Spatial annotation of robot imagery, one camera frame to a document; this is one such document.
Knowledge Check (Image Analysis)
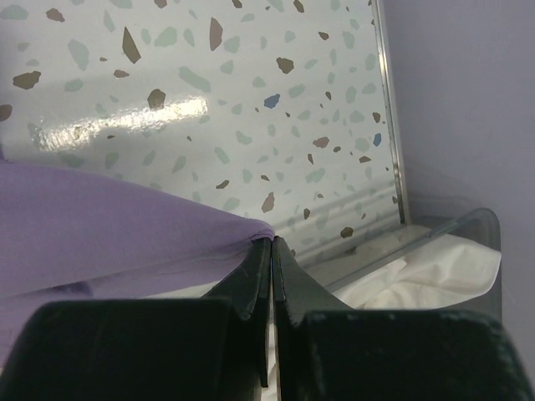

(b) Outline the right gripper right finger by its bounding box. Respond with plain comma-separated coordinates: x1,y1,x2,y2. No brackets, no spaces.
272,238,534,400

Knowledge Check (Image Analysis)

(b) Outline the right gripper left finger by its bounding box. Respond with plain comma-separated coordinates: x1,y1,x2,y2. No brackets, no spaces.
1,239,272,400

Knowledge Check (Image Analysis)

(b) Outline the purple t-shirt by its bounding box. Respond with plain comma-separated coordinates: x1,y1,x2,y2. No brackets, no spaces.
1,160,274,358

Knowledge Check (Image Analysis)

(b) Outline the white t-shirt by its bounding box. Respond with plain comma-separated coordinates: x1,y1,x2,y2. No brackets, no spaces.
262,221,502,400

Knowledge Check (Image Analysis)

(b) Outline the clear plastic bin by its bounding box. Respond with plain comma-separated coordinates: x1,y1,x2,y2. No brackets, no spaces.
304,209,502,320

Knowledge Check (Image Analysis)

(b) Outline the aluminium rail frame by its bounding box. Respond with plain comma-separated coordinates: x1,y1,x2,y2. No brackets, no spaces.
370,0,410,224

